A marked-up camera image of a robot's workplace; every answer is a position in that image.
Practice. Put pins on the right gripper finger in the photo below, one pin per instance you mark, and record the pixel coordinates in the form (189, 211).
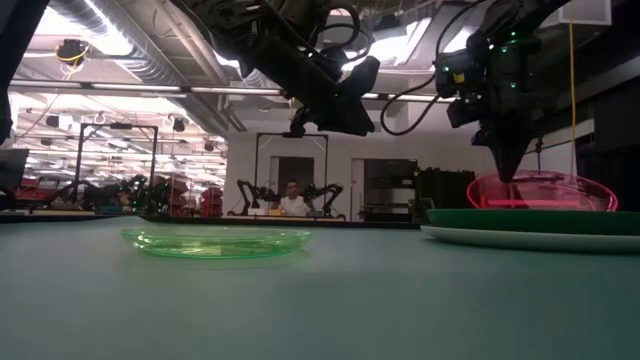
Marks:
(507, 160)

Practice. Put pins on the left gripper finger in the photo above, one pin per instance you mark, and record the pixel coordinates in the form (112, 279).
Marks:
(352, 117)

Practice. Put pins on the dark green plastic plate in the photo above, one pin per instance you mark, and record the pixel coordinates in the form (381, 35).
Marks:
(525, 222)

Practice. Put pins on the pink transparent plastic plate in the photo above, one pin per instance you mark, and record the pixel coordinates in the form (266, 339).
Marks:
(575, 195)

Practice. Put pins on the black background robot arm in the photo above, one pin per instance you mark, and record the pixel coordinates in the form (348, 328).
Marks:
(331, 192)
(245, 192)
(145, 195)
(70, 192)

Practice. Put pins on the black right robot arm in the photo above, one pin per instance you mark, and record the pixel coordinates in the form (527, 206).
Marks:
(525, 15)

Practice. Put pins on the dark shelf unit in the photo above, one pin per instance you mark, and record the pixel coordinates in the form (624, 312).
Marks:
(390, 172)

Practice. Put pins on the black cabinet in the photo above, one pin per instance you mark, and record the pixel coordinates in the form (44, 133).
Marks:
(447, 190)

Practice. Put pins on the grey door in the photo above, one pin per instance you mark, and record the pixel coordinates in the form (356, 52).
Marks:
(300, 170)

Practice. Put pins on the large off-white plastic plate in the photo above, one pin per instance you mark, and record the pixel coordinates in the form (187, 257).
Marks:
(525, 244)

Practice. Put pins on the person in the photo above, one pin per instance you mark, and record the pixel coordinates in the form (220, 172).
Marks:
(294, 204)

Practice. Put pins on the white ceiling box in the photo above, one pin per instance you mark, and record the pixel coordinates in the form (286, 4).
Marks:
(590, 12)

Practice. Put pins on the red storage bins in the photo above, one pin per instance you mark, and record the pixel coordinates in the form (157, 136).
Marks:
(210, 197)

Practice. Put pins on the long ceiling light fixture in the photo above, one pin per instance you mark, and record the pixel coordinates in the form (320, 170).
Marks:
(125, 87)

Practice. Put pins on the large green transparent plate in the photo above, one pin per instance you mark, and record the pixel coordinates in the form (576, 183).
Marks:
(215, 247)

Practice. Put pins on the dark blue slanted object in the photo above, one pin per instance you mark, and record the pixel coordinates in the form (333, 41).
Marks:
(12, 50)

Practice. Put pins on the dark monitor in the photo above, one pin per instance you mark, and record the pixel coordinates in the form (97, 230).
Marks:
(12, 170)

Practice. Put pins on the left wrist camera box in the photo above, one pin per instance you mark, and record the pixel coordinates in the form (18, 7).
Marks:
(362, 77)

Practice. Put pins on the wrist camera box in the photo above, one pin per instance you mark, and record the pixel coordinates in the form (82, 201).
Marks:
(452, 80)
(362, 77)

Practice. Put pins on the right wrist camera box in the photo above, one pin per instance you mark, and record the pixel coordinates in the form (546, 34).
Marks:
(452, 80)

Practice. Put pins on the black background station frame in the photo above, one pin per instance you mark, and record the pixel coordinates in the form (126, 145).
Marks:
(257, 160)

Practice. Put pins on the silver ceiling duct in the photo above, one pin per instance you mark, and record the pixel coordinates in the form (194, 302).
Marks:
(150, 70)

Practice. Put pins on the black background gantry frame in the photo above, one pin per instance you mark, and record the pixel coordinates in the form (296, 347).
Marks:
(79, 150)

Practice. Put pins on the black table edge frame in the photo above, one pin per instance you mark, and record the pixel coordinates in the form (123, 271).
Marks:
(75, 218)

